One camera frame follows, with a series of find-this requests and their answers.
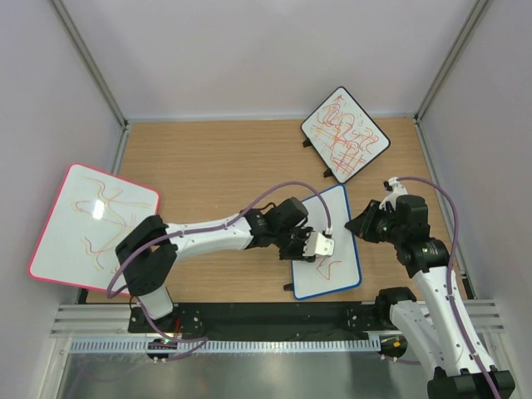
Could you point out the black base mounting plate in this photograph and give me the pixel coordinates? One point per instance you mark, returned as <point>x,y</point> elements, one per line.
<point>356,316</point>

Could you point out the blue framed whiteboard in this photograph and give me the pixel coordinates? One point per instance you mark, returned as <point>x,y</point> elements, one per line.
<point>336,266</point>

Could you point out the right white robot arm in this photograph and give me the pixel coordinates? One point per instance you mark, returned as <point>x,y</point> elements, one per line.
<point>440,331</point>

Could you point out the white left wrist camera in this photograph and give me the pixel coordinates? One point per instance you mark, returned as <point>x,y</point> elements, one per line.
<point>318,245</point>

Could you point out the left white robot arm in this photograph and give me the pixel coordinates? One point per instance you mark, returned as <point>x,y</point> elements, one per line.
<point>149,252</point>

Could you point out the pink framed whiteboard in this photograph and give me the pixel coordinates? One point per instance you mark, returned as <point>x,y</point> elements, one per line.
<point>92,213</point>

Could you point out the black framed whiteboard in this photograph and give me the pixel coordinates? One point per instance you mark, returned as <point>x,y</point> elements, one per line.
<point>345,137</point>

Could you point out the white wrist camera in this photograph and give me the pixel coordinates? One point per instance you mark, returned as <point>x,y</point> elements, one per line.
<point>394,189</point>
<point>318,245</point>

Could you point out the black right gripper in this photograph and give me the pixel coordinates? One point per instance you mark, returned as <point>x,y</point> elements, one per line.
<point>362,226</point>

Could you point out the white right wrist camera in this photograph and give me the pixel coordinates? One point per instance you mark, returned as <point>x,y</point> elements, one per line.
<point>394,189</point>

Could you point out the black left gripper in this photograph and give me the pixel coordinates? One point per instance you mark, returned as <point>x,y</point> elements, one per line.
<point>298,253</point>

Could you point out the aluminium frame rail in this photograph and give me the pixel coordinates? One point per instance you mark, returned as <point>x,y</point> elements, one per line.
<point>91,320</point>

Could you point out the grey slotted cable duct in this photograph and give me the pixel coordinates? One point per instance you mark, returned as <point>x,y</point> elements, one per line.
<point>158,346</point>

